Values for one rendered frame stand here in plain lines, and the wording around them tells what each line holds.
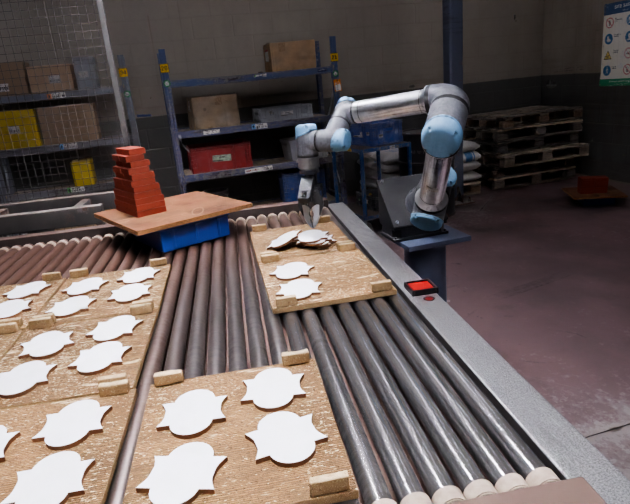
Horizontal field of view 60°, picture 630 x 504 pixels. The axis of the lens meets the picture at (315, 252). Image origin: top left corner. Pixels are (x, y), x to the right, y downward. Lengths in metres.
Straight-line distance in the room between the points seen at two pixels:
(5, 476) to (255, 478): 0.43
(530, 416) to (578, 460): 0.12
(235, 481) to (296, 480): 0.10
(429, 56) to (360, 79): 0.97
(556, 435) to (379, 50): 6.38
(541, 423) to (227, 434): 0.55
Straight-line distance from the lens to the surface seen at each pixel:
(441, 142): 1.65
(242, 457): 0.96
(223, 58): 6.60
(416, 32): 7.34
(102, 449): 1.07
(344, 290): 1.54
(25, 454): 1.13
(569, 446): 1.02
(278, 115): 6.02
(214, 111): 5.99
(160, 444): 1.04
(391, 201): 2.20
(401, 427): 1.03
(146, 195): 2.31
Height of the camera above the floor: 1.52
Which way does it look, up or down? 18 degrees down
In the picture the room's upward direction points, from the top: 5 degrees counter-clockwise
